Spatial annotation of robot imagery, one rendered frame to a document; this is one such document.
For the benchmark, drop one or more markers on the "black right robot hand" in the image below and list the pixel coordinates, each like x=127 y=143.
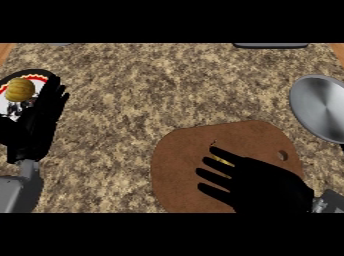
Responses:
x=267 y=186

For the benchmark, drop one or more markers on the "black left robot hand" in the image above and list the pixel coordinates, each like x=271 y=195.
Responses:
x=38 y=126

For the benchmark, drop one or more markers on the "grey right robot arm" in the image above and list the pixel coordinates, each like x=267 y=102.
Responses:
x=336 y=202

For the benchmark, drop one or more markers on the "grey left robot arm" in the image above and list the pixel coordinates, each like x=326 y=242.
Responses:
x=12 y=190

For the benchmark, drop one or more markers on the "brown wooden cutting board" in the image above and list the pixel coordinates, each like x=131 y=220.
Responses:
x=198 y=160

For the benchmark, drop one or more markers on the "yellow-green round fruit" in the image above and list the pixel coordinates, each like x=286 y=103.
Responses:
x=19 y=89

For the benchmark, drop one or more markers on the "dark grey appliance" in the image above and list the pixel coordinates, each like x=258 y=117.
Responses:
x=270 y=45

